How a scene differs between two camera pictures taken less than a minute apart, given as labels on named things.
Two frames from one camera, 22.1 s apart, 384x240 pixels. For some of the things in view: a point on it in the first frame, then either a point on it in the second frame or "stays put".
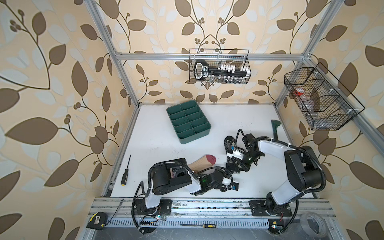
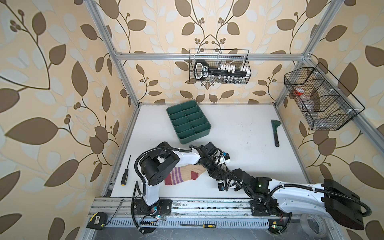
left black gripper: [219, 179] → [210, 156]
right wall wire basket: [325, 104] stays put
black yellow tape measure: [97, 221] stays put
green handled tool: [275, 123] stays put
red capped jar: [299, 91] stays put
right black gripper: [244, 166] → [228, 174]
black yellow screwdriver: [124, 177] stays put
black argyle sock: [233, 164] → [223, 167]
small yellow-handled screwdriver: [205, 225] stays put
